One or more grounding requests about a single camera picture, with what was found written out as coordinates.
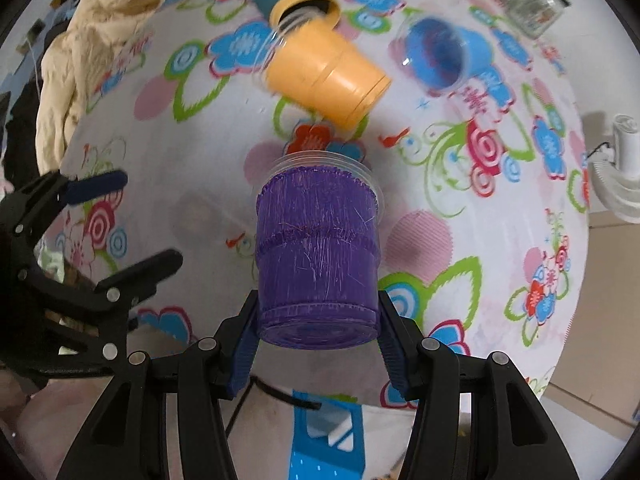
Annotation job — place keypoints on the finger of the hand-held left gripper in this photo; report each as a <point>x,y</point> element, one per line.
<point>97,186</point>
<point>150,269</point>

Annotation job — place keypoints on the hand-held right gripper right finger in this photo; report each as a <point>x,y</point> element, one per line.
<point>395,360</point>

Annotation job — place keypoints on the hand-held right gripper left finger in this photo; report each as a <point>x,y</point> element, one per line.
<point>244,355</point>

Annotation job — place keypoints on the purple cup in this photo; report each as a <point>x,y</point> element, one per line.
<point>315,260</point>

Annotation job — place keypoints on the orange cup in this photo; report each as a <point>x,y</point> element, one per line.
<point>325,77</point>

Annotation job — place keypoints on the blue cup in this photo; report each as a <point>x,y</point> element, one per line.
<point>440,55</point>

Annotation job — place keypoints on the dark cloth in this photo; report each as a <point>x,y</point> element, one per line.
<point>20,130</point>

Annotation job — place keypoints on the blue carton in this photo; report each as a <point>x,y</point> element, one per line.
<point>330,440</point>

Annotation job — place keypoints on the floral printed sheet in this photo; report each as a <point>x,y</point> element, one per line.
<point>450,240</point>

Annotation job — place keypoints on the beige crumpled cloth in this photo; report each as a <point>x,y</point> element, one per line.
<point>100,35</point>

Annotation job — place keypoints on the white plastic fan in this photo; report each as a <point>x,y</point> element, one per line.
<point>617,180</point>

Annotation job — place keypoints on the glass jar with green lid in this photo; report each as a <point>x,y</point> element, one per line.
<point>537,5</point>

